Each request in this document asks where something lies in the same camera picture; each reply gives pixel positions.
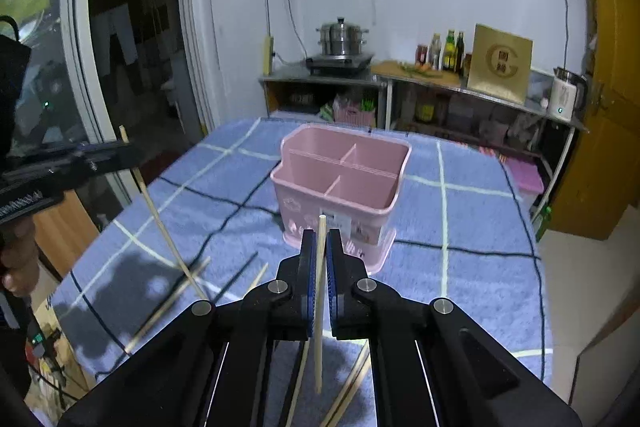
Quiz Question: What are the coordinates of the black induction cooker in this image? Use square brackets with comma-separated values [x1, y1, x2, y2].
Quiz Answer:
[306, 52, 376, 76]

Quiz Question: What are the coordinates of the low steel counter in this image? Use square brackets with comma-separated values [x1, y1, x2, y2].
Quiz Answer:
[259, 67, 388, 130]

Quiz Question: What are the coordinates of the green oil bottle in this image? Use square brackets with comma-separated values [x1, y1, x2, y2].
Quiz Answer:
[442, 30, 457, 72]

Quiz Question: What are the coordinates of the blue checked blanket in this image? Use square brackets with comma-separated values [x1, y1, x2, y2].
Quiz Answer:
[52, 117, 553, 427]

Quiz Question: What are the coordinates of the wooden cutting board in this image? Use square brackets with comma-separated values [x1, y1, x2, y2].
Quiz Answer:
[372, 61, 461, 82]

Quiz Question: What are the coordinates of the yellow wooden door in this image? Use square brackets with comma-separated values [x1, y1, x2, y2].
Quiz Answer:
[547, 0, 640, 240]

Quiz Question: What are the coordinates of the black chopstick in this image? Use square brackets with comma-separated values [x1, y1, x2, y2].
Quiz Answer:
[219, 251, 259, 304]

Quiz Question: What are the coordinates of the steel steamer pot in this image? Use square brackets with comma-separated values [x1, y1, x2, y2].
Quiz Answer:
[316, 18, 370, 56]

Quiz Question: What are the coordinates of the gold square box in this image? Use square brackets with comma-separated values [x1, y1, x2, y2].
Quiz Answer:
[466, 24, 534, 104]

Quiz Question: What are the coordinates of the wooden chopstick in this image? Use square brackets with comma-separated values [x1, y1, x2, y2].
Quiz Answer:
[285, 339, 311, 427]
[119, 124, 208, 302]
[320, 349, 370, 427]
[123, 257, 212, 354]
[315, 215, 328, 394]
[244, 263, 269, 295]
[330, 364, 373, 427]

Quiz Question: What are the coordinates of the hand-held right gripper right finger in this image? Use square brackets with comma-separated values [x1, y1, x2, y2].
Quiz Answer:
[325, 228, 583, 427]

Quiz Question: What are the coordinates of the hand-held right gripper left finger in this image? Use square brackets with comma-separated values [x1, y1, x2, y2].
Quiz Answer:
[57, 229, 317, 427]

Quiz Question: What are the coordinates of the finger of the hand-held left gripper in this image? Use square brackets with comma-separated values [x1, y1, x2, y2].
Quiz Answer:
[62, 141, 137, 196]

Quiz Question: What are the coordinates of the pink lidded storage box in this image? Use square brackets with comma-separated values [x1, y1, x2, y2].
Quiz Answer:
[504, 157, 543, 208]

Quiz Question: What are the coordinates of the pink plastic utensil basket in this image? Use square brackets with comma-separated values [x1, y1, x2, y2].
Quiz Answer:
[270, 124, 412, 272]

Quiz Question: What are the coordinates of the small pink storage basket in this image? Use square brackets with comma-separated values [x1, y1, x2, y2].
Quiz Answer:
[332, 99, 376, 126]

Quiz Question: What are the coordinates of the person's left hand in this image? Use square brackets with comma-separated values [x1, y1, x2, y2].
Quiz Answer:
[0, 218, 42, 299]

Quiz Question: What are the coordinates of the long steel counter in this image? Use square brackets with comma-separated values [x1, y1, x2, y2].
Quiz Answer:
[372, 62, 590, 218]

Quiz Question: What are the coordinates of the white electric kettle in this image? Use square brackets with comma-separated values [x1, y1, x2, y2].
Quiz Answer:
[548, 67, 589, 122]

